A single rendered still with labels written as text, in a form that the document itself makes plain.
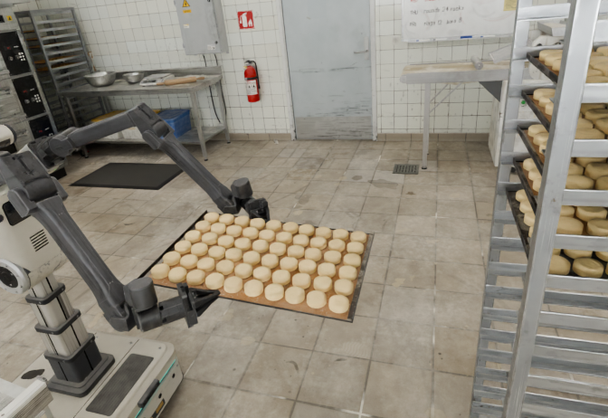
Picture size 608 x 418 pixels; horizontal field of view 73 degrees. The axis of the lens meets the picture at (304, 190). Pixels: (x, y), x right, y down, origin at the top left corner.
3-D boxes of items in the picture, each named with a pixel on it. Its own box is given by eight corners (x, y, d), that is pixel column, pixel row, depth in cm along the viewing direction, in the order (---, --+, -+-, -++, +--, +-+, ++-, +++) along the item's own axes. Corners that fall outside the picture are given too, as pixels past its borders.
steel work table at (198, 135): (80, 158, 547) (55, 84, 505) (118, 140, 608) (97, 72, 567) (207, 161, 490) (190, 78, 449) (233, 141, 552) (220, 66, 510)
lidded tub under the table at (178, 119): (149, 139, 516) (144, 119, 505) (169, 128, 556) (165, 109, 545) (176, 139, 505) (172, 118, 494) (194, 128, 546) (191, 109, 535)
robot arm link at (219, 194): (153, 124, 150) (137, 137, 141) (163, 115, 148) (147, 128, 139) (235, 204, 164) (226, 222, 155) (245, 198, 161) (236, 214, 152)
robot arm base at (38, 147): (25, 144, 156) (47, 169, 159) (35, 134, 152) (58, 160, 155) (44, 137, 164) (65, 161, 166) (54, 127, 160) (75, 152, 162)
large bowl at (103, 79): (80, 89, 516) (76, 77, 510) (101, 82, 549) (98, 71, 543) (105, 88, 504) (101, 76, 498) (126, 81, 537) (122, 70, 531)
